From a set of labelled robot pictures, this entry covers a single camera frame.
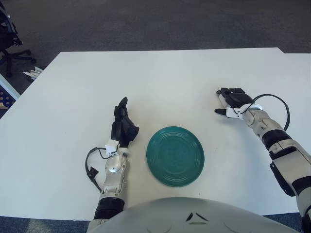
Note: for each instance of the white papers on floor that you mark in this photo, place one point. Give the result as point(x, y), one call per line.
point(34, 72)

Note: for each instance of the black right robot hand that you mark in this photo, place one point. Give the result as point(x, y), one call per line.
point(236, 99)

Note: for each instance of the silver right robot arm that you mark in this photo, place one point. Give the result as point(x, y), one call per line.
point(286, 150)

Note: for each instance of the green ribbed round plate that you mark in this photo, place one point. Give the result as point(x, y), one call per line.
point(175, 156)

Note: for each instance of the white perforated shelf frame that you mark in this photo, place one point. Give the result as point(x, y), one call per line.
point(8, 89)

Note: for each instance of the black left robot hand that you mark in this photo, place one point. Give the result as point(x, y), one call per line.
point(122, 128)

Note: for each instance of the grey robot torso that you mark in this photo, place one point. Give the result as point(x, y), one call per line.
point(194, 218)

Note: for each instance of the black office chair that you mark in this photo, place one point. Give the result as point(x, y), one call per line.
point(8, 31)

